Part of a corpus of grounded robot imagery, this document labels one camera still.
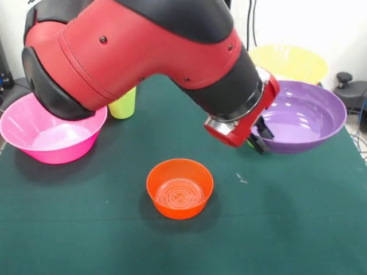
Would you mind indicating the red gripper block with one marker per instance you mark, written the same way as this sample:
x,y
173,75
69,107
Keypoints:
x,y
246,126

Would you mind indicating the purple plastic bowl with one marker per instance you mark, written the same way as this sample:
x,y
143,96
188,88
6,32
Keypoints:
x,y
304,126

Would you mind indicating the large orange plastic bowl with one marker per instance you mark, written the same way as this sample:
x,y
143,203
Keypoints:
x,y
292,63

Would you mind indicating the small red plastic bowl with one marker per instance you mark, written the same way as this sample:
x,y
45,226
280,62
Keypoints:
x,y
180,206

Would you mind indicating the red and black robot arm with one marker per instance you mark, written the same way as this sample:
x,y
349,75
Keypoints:
x,y
129,51

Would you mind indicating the black knobbed stand base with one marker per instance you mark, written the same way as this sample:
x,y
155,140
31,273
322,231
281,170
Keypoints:
x,y
352,94

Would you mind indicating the dark green table cloth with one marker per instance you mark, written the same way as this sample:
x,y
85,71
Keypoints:
x,y
86,229

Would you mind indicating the large pink plastic bowl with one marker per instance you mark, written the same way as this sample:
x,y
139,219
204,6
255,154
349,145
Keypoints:
x,y
57,143

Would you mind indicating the grey round stand base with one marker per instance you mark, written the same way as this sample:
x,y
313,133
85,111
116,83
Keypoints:
x,y
17,88

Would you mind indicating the black equipment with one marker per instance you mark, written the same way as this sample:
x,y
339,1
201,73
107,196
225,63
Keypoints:
x,y
5,66

